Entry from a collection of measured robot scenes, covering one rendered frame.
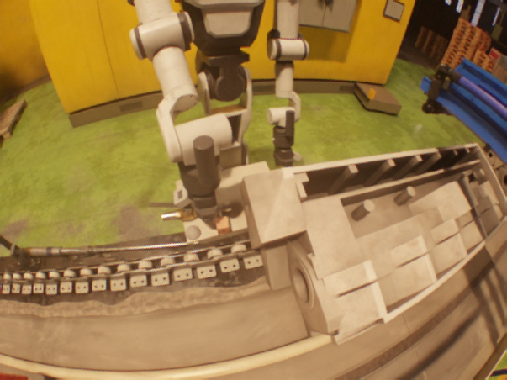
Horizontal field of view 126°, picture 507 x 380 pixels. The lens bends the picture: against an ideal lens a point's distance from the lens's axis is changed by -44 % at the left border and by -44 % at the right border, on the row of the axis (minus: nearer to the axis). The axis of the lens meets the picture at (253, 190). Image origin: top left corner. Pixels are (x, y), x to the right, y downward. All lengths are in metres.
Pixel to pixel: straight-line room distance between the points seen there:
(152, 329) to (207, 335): 0.14
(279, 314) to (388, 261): 0.29
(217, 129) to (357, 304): 0.41
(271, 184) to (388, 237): 0.30
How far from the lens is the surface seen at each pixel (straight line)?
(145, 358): 0.64
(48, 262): 0.84
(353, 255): 0.49
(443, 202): 0.76
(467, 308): 1.01
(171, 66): 0.48
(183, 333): 0.61
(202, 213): 0.53
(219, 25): 0.68
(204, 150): 0.37
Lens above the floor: 1.34
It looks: 53 degrees down
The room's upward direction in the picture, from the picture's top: 7 degrees clockwise
